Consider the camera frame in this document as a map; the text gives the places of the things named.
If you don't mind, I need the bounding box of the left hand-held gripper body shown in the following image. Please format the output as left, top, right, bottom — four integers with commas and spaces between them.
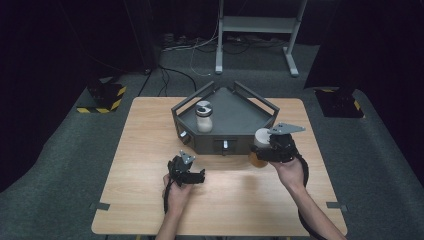
167, 149, 197, 186

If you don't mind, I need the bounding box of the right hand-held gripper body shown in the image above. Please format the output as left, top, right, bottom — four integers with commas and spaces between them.
262, 122, 306, 164

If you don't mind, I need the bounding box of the white-lidded jar with amber contents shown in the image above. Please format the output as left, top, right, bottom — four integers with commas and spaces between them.
248, 127, 272, 169

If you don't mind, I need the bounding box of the dark grey corner tray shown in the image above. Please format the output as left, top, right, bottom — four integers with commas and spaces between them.
171, 80, 281, 157

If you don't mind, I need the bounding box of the clear jar with white powder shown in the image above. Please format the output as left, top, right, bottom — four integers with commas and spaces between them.
194, 100, 214, 134

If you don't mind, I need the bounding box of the person's left hand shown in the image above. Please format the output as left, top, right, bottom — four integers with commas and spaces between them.
162, 173, 195, 215

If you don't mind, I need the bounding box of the person's right hand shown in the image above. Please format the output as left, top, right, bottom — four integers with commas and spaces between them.
270, 156, 306, 192

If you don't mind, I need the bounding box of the yellow-black striped stand base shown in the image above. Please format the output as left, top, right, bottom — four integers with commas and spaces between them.
314, 87, 366, 119
76, 77, 128, 115

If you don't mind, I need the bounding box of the grey tape strip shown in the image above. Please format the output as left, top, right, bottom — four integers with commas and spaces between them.
88, 201, 111, 212
325, 201, 349, 212

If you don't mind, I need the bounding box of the grey metal stand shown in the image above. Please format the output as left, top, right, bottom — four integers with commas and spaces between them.
214, 0, 309, 78

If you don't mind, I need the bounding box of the left hand-held gripper cable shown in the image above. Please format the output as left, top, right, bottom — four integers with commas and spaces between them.
162, 178, 175, 215

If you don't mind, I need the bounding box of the hand-held gripper cable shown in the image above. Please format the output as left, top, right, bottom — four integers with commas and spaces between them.
295, 153, 330, 240
162, 178, 175, 215

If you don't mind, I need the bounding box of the right hand-held gripper cable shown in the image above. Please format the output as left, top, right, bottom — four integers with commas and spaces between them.
295, 153, 330, 240

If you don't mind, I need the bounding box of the black floor cable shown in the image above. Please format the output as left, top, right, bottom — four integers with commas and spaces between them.
157, 64, 198, 98

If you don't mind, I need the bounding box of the bundle of black cables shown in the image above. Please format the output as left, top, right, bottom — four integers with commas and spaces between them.
222, 34, 288, 56

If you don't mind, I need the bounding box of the white floor cable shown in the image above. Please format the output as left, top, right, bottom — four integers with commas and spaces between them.
162, 19, 220, 78

